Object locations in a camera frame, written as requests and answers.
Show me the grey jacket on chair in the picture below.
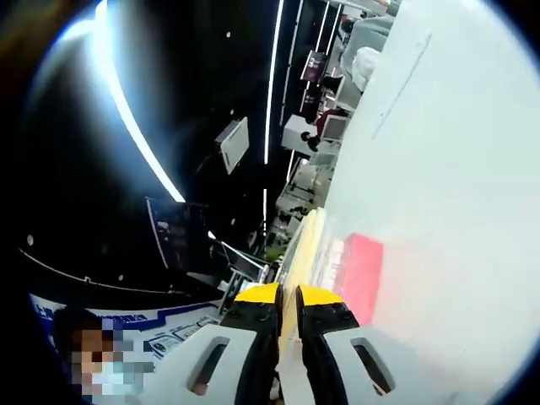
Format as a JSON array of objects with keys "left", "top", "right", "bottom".
[{"left": 340, "top": 15, "right": 396, "bottom": 92}]

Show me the person in face mask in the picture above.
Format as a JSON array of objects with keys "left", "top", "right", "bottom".
[{"left": 52, "top": 305, "right": 111, "bottom": 368}]

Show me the white office chair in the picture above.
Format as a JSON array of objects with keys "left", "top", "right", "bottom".
[{"left": 322, "top": 113, "right": 348, "bottom": 143}]

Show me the ceiling light strip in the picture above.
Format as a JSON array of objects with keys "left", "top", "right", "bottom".
[
  {"left": 263, "top": 0, "right": 285, "bottom": 165},
  {"left": 93, "top": 0, "right": 186, "bottom": 203}
]

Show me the ceiling air conditioner vent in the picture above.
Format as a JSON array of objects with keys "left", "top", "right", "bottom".
[{"left": 214, "top": 116, "right": 251, "bottom": 176}]

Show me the red hanging display screen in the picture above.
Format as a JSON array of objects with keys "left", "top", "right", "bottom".
[{"left": 300, "top": 50, "right": 329, "bottom": 84}]

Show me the monitor on stand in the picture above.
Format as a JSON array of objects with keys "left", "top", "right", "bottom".
[{"left": 219, "top": 240, "right": 271, "bottom": 296}]

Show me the white power strip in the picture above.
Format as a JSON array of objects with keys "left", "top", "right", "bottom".
[{"left": 370, "top": 31, "right": 434, "bottom": 140}]

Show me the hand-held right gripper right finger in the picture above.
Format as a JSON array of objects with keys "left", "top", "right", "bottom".
[{"left": 294, "top": 284, "right": 444, "bottom": 405}]

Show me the dark hanging screen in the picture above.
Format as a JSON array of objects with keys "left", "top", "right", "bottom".
[{"left": 145, "top": 196, "right": 212, "bottom": 271}]

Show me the clear plastic storage container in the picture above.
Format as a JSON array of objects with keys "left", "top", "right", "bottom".
[{"left": 290, "top": 208, "right": 423, "bottom": 334}]

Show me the blue white wall poster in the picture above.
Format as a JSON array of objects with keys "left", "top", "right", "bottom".
[{"left": 29, "top": 293, "right": 224, "bottom": 359}]

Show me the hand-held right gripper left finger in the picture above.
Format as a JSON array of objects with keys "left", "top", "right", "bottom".
[{"left": 141, "top": 283, "right": 283, "bottom": 405}]

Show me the white plastic bag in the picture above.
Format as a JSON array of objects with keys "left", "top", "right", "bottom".
[{"left": 353, "top": 46, "right": 381, "bottom": 92}]

